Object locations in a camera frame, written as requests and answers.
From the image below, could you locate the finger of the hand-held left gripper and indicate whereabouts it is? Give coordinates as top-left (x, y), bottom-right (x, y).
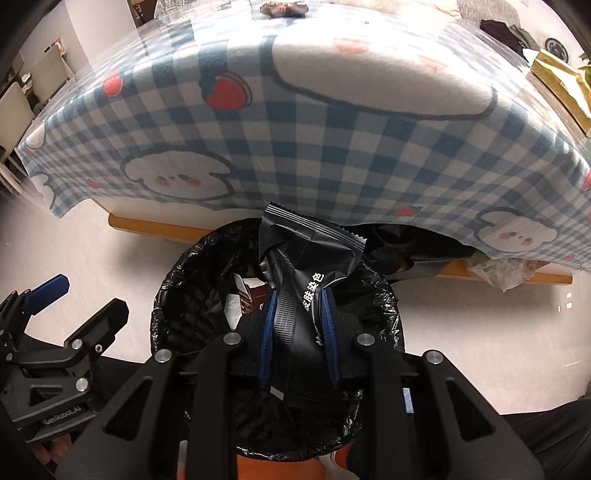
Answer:
top-left (0, 274), bottom-right (70, 334)
top-left (64, 298), bottom-right (130, 366)

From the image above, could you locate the white dining chair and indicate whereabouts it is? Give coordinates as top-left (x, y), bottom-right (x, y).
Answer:
top-left (31, 45), bottom-right (77, 108)
top-left (0, 82), bottom-right (40, 183)

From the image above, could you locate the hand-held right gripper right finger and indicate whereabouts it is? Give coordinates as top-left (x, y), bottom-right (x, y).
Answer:
top-left (321, 288), bottom-right (546, 480)

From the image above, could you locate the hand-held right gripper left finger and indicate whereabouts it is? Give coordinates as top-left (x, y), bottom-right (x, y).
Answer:
top-left (55, 290), bottom-right (280, 480)

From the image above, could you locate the dark clothes pile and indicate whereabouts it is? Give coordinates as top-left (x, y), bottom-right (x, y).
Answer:
top-left (479, 18), bottom-right (540, 52)

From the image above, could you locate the black foil packet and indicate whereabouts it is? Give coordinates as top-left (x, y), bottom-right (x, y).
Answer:
top-left (256, 202), bottom-right (368, 407)

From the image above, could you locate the wooden table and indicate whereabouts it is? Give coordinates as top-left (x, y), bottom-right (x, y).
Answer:
top-left (108, 213), bottom-right (574, 288)

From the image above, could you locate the purple snack bar wrapper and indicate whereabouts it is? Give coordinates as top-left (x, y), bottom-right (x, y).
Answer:
top-left (259, 1), bottom-right (309, 18)

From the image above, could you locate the grey patterned sofa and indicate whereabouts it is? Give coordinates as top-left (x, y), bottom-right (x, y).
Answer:
top-left (455, 0), bottom-right (525, 26)

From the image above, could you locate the small round fan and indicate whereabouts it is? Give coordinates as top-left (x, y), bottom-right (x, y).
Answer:
top-left (544, 37), bottom-right (570, 61)

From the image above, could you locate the gold tissue pack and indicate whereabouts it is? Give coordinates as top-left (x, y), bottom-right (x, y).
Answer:
top-left (530, 50), bottom-right (591, 137)

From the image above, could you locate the bin with black bag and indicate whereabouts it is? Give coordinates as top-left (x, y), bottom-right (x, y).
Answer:
top-left (150, 217), bottom-right (409, 480)

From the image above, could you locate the person's left hand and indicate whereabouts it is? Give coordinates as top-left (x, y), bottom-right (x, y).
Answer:
top-left (32, 436), bottom-right (74, 468)

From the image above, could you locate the blue checkered tablecloth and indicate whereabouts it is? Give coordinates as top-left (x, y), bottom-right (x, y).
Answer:
top-left (16, 0), bottom-right (591, 274)

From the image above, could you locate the person's dark trouser leg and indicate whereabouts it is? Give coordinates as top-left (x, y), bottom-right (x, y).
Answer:
top-left (501, 396), bottom-right (591, 480)

